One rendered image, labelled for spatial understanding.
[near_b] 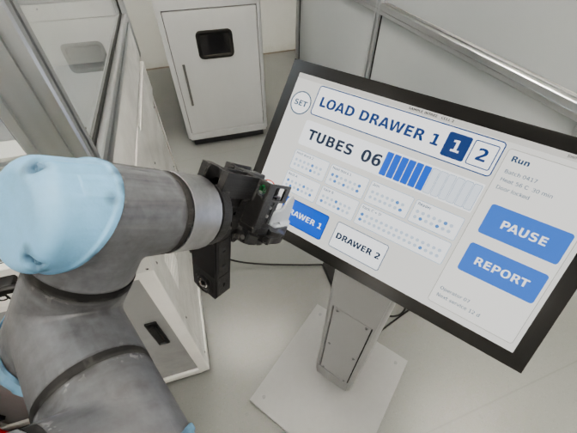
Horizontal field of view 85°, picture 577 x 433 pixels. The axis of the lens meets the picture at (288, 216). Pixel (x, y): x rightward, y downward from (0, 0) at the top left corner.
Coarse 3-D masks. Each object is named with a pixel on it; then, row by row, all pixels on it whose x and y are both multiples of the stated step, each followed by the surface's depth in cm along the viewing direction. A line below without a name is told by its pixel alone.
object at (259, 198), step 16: (208, 176) 33; (224, 176) 31; (240, 176) 33; (256, 176) 36; (224, 192) 31; (240, 192) 34; (256, 192) 36; (272, 192) 36; (288, 192) 40; (224, 208) 31; (240, 208) 36; (256, 208) 36; (272, 208) 41; (224, 224) 31; (240, 224) 37; (256, 224) 37; (240, 240) 37; (256, 240) 38
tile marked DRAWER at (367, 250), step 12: (336, 228) 54; (348, 228) 53; (336, 240) 54; (348, 240) 53; (360, 240) 52; (372, 240) 51; (348, 252) 53; (360, 252) 52; (372, 252) 51; (384, 252) 51; (372, 264) 52
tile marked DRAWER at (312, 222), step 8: (296, 200) 57; (296, 208) 57; (304, 208) 57; (312, 208) 56; (296, 216) 57; (304, 216) 57; (312, 216) 56; (320, 216) 55; (328, 216) 55; (296, 224) 57; (304, 224) 57; (312, 224) 56; (320, 224) 55; (304, 232) 57; (312, 232) 56; (320, 232) 55
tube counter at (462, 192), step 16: (368, 144) 51; (368, 160) 51; (384, 160) 50; (400, 160) 49; (416, 160) 48; (384, 176) 50; (400, 176) 49; (416, 176) 48; (432, 176) 47; (448, 176) 46; (432, 192) 47; (448, 192) 46; (464, 192) 45; (480, 192) 45; (464, 208) 45
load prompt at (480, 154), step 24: (336, 96) 54; (336, 120) 54; (360, 120) 52; (384, 120) 50; (408, 120) 49; (432, 120) 47; (408, 144) 49; (432, 144) 47; (456, 144) 46; (480, 144) 44; (504, 144) 43; (480, 168) 44
